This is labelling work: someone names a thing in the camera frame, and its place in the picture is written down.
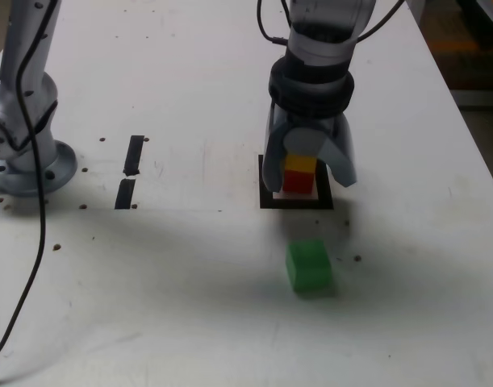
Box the yellow cube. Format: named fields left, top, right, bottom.
left=284, top=153, right=316, bottom=173

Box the black tape strip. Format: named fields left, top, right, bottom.
left=114, top=135, right=145, bottom=210

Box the black tape square outline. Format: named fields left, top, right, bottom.
left=257, top=154, right=335, bottom=210

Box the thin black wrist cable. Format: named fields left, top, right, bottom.
left=257, top=0, right=290, bottom=45
left=357, top=0, right=404, bottom=41

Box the green cube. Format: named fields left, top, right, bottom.
left=285, top=239, right=335, bottom=293

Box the red cube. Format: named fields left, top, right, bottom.
left=282, top=169, right=315, bottom=194

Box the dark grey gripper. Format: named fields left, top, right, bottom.
left=262, top=102, right=358, bottom=194

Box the long black cable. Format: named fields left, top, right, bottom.
left=0, top=0, right=57, bottom=362

